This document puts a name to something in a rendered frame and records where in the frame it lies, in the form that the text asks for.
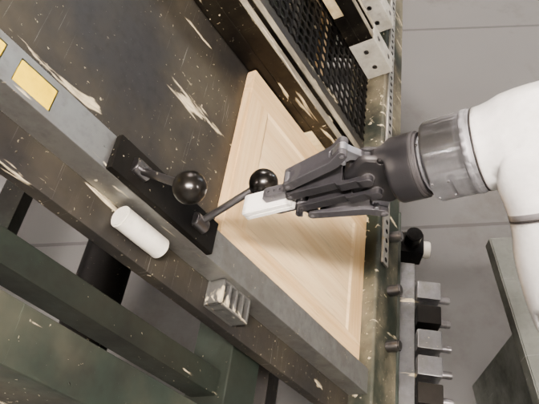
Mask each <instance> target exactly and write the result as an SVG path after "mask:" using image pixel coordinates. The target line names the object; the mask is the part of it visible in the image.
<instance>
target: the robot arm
mask: <svg viewBox="0 0 539 404"><path fill-rule="evenodd" d="M348 141H349V140H348V138H347V137H345V136H340V137H339V138H337V140H336V141H335V142H334V143H333V144H332V145H331V146H330V147H328V148H326V149H325V150H323V151H321V152H319V153H317V154H315V155H313V156H311V157H309V158H307V159H305V160H303V161H301V162H299V163H297V164H295V165H293V166H291V167H290V168H287V169H286V170H285V175H284V180H283V184H279V185H275V186H273V187H269V188H266V189H264V191H262V192H256V193H254V194H250V195H247V196H245V201H244V205H243V210H242V215H243V216H245V218H246V219H247V220H251V219H254V218H258V217H262V216H268V215H271V214H274V213H277V214H282V213H285V212H292V211H295V210H296V213H295V214H296V216H300V217H302V216H303V212H307V213H308V217H309V218H312V219H316V218H328V217H340V216H363V215H372V216H388V215H389V203H390V202H391V201H394V200H396V199H397V200H399V201H401V202H403V203H407V202H412V201H415V200H422V199H426V198H429V197H432V196H433V195H435V197H436V198H437V199H439V200H442V201H445V200H452V199H456V198H461V197H464V196H471V195H475V194H479V193H480V194H483V193H486V192H490V191H495V190H497V191H498V193H499V195H500V198H501V200H502V202H503V204H504V206H505V210H506V212H507V215H508V218H509V223H510V228H511V233H512V238H513V255H514V260H515V265H516V268H517V275H518V277H519V281H520V284H521V289H522V292H523V294H524V297H525V301H526V304H527V306H528V309H529V313H530V315H531V318H532V319H533V323H534V325H535V327H536V329H537V332H538V333H539V80H538V81H536V82H532V83H527V84H525V85H522V86H519V87H514V88H512V89H510V90H507V91H504V92H501V93H500V94H498V95H495V96H494V97H492V98H491V99H490V100H488V101H486V102H484V103H482V104H480V105H477V106H475V107H471V108H469V109H462V110H459V111H458V112H454V113H451V114H448V115H443V116H440V117H437V118H434V119H429V120H426V121H424V122H422V123H421V124H420V126H419V131H410V132H407V133H404V134H401V135H396V136H392V137H390V138H388V139H387V140H386V141H385V142H384V143H383V144H381V145H380V146H378V147H362V148H360V149H358V148H356V147H353V146H351V145H349V144H348ZM319 208H320V209H319Z"/></svg>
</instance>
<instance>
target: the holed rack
mask: <svg viewBox="0 0 539 404"><path fill-rule="evenodd" d="M390 7H391V9H392V11H393V13H394V27H393V28H391V29H389V45H388V49H389V51H390V52H391V55H392V72H389V73H387V110H386V132H385V141H386V140H387V139H388V138H390V137H392V112H393V83H394V55H395V0H390ZM389 225H390V204H389V215H388V216H383V219H382V242H381V263H382V264H383V266H384V267H385V268H386V269H387V268H388V253H389Z"/></svg>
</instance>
